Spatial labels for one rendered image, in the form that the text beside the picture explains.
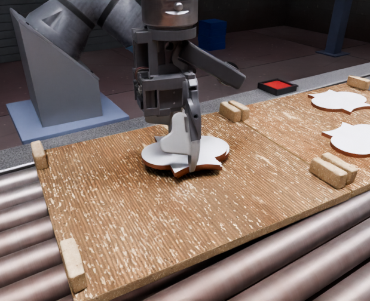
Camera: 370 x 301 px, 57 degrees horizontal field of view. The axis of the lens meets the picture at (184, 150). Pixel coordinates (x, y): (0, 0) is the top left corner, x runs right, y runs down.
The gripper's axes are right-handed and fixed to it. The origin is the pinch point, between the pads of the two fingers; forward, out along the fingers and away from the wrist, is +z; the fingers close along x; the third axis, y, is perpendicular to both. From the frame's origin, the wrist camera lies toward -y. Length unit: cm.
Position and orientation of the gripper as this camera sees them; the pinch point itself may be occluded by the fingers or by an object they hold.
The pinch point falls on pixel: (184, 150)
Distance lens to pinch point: 57.3
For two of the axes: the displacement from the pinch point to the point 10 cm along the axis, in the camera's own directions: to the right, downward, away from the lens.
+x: 3.1, 4.7, -8.2
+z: 0.0, 8.7, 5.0
